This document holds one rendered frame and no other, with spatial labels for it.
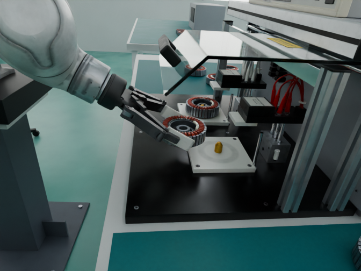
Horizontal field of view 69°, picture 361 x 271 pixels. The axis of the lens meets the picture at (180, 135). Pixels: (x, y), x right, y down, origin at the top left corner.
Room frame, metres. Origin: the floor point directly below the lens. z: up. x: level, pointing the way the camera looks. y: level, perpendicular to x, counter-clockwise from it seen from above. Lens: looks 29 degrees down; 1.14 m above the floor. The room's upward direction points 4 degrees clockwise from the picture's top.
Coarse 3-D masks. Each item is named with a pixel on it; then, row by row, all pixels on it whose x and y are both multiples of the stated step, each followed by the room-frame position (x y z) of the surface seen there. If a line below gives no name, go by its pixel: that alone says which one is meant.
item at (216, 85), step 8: (224, 72) 0.82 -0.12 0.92; (232, 72) 0.82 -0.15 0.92; (216, 80) 0.84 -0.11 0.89; (224, 80) 0.79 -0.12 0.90; (232, 80) 0.79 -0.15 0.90; (240, 80) 0.79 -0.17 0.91; (248, 80) 0.83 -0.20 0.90; (256, 80) 0.83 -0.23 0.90; (216, 88) 0.79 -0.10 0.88; (224, 88) 0.79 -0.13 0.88; (248, 88) 0.80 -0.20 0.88; (256, 88) 0.80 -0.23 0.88; (264, 88) 0.80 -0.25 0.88; (248, 96) 0.81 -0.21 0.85
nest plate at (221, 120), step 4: (180, 104) 0.86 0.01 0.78; (184, 104) 0.87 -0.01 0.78; (180, 108) 0.83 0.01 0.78; (184, 108) 0.83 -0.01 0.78; (220, 108) 0.86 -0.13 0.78; (180, 112) 0.79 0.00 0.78; (184, 112) 0.80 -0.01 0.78; (220, 112) 0.82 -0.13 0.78; (192, 116) 0.77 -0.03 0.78; (216, 116) 0.79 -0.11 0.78; (220, 116) 0.79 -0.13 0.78; (224, 116) 0.79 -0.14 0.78; (204, 120) 0.75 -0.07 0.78; (208, 120) 0.75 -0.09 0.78; (212, 120) 0.75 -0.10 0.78; (216, 120) 0.75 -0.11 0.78; (220, 120) 0.76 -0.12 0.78; (224, 120) 0.76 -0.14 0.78; (208, 124) 0.74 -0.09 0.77; (212, 124) 0.74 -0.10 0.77; (216, 124) 0.74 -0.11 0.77; (220, 124) 0.74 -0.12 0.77; (224, 124) 0.75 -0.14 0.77; (228, 124) 0.75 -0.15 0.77
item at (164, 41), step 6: (162, 36) 0.51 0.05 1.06; (162, 42) 0.46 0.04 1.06; (168, 42) 0.44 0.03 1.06; (162, 48) 0.42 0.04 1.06; (168, 48) 0.42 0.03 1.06; (174, 48) 0.51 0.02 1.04; (162, 54) 0.41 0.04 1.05; (168, 54) 0.42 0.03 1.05; (174, 54) 0.42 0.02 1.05; (168, 60) 0.42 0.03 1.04; (174, 60) 0.42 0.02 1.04; (180, 60) 0.42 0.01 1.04; (174, 66) 0.42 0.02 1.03
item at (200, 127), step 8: (168, 120) 0.57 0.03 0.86; (176, 120) 0.59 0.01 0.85; (184, 120) 0.59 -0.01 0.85; (192, 120) 0.59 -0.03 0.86; (200, 120) 0.59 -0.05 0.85; (176, 128) 0.56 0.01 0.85; (184, 128) 0.57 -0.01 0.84; (192, 128) 0.58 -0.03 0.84; (200, 128) 0.55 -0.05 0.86; (192, 136) 0.51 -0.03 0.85; (200, 136) 0.52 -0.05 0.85; (168, 144) 0.51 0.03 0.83; (200, 144) 0.52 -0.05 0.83
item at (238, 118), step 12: (240, 108) 0.59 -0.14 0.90; (252, 108) 0.55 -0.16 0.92; (264, 108) 0.55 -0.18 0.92; (240, 120) 0.56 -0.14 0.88; (252, 120) 0.55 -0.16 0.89; (264, 120) 0.55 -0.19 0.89; (276, 120) 0.55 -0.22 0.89; (288, 120) 0.56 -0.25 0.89; (300, 120) 0.56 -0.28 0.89; (276, 132) 0.59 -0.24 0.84
